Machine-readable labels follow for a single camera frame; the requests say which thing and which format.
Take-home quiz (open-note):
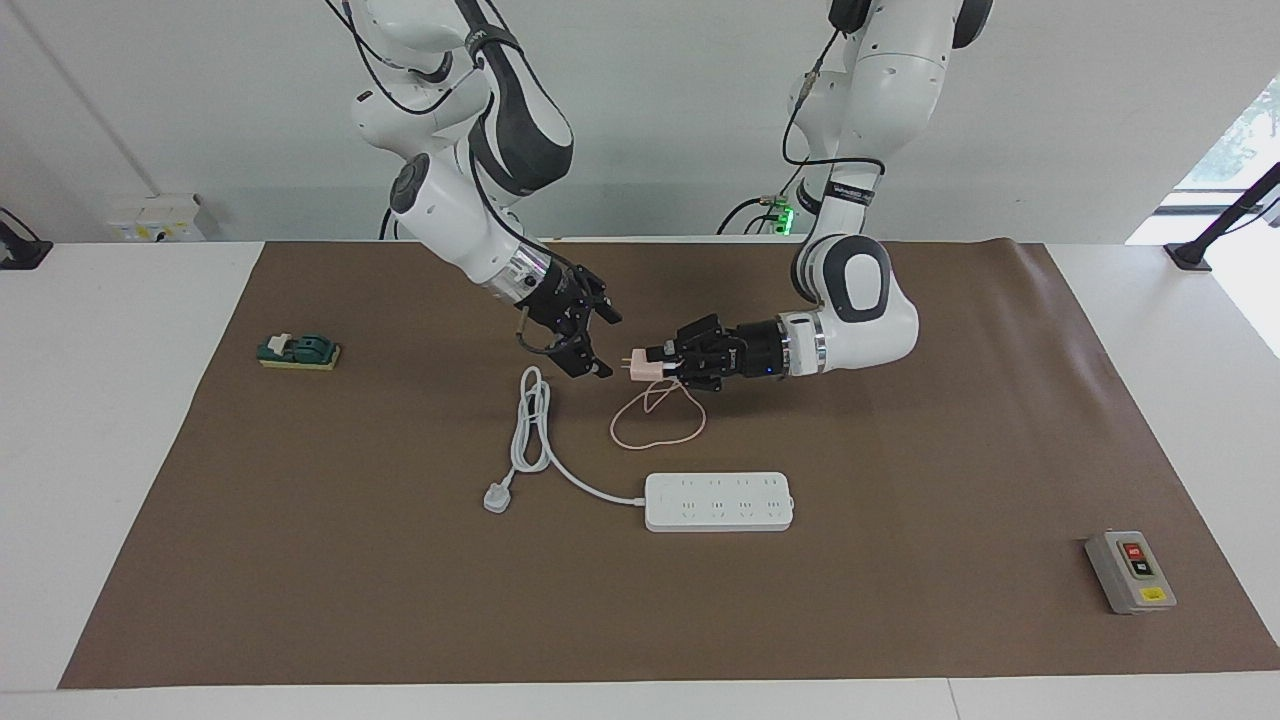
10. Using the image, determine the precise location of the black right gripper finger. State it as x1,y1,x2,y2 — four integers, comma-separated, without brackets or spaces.
550,334,614,381
578,266,623,326

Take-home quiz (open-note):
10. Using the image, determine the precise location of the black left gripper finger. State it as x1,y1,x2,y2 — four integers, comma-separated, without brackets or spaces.
660,362,724,393
646,314,727,364

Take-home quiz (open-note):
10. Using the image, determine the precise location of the pink charging cable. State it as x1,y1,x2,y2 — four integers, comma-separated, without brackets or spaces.
609,375,708,451

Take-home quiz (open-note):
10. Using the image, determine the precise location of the white power strip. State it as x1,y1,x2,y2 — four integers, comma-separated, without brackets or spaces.
643,472,796,533

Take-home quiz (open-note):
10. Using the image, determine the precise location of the brown table mat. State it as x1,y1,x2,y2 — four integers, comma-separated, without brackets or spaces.
58,238,1280,691

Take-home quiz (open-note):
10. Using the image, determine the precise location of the black angled stand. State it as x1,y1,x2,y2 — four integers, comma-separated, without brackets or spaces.
1165,163,1280,273

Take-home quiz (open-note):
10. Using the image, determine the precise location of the black desk clamp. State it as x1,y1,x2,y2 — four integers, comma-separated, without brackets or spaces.
0,207,53,271

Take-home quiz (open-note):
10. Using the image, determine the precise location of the bright window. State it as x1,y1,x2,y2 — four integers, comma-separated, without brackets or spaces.
1170,78,1280,196

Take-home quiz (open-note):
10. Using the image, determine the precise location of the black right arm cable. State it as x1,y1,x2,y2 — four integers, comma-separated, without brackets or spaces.
325,0,566,356

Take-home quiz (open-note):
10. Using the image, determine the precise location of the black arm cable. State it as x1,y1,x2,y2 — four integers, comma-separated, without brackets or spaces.
783,25,886,216
325,0,566,356

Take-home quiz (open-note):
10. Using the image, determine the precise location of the black left base cable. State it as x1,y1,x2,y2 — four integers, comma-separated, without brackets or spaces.
717,193,793,236

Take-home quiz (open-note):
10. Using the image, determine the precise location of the white power strip cord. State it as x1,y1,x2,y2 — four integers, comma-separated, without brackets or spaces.
483,366,649,515

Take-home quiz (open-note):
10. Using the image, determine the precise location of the green knife switch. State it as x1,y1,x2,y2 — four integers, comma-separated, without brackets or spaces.
257,333,342,372

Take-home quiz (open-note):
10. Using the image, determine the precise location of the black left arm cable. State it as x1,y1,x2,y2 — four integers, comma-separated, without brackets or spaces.
783,25,886,216

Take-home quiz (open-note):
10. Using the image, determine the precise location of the white wall outlet box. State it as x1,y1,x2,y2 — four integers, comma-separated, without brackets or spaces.
108,193,206,243

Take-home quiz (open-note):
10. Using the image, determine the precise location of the grey on-off switch box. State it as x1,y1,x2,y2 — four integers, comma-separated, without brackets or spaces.
1085,530,1178,615

